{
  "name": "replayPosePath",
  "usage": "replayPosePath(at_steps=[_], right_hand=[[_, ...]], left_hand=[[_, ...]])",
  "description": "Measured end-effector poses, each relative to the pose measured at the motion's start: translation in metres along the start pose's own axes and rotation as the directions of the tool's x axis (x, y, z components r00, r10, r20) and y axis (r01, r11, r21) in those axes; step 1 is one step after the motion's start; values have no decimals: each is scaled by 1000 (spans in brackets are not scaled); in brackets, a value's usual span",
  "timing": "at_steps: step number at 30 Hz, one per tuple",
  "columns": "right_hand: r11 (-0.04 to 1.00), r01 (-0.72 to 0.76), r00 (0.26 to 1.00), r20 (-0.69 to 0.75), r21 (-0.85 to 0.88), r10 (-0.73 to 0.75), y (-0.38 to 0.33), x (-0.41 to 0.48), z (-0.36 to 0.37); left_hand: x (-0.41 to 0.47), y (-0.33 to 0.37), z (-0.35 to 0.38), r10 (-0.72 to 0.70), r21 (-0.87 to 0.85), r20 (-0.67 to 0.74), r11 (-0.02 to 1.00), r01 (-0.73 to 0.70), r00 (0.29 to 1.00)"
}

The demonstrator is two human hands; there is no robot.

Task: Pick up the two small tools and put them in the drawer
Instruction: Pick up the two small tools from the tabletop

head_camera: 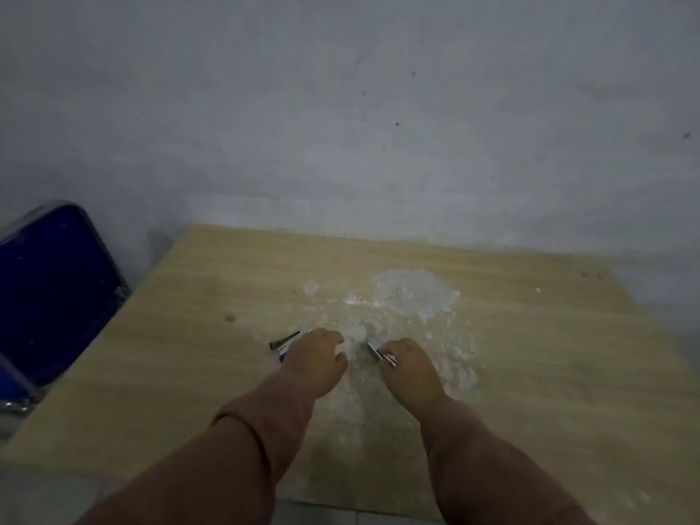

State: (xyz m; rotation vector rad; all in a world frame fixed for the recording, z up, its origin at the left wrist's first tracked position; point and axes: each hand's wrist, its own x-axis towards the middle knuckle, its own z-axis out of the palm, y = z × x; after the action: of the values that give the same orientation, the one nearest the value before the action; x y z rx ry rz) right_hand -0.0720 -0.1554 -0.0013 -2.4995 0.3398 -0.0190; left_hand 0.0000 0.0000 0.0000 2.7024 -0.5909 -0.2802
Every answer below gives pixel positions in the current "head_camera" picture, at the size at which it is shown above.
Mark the person's right hand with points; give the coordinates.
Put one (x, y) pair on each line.
(413, 377)

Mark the person's left hand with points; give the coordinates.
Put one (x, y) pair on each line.
(314, 363)

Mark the person's left thumb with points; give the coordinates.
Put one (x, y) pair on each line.
(341, 364)

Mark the person's right fingers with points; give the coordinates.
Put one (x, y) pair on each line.
(398, 348)

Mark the blue white card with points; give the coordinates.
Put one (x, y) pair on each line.
(283, 343)

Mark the person's left forearm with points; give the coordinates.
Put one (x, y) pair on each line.
(219, 459)

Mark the person's right forearm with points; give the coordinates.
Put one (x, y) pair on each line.
(492, 470)

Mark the scattered white crumbs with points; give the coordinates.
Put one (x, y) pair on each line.
(355, 330)

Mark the pile of white flakes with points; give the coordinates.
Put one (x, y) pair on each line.
(413, 292)

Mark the blue folding chair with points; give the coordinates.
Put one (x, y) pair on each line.
(52, 295)

